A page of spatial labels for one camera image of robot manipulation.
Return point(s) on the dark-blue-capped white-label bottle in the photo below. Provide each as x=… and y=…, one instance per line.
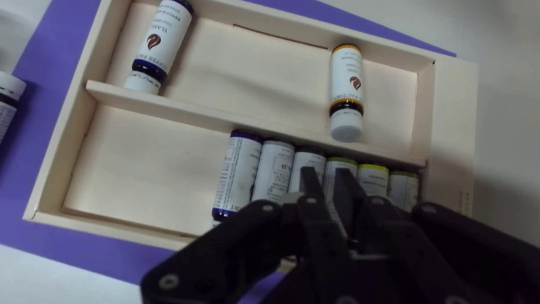
x=237, y=175

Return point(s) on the plain white-label small bottle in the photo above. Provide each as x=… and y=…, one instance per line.
x=274, y=170
x=297, y=163

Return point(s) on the blue-banded white-label bottle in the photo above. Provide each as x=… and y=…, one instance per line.
x=161, y=48

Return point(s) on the amber-banded white-label bottle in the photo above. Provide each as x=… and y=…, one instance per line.
x=346, y=77

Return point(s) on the white-capped small bottle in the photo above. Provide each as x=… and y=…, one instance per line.
x=9, y=107

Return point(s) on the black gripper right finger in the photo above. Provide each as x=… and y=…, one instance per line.
x=449, y=254

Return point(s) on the grey-green small bottle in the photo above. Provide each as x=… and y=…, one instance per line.
x=404, y=188

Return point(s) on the yellow-banded small bottle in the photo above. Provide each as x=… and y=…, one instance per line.
x=373, y=180

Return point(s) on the pale-green-banded small bottle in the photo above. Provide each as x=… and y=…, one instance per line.
x=331, y=170

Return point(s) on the purple mat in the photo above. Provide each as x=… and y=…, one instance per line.
x=44, y=102

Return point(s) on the light wooden divided tray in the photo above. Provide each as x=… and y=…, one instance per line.
x=157, y=170

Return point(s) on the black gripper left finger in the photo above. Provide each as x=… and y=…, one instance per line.
x=264, y=254

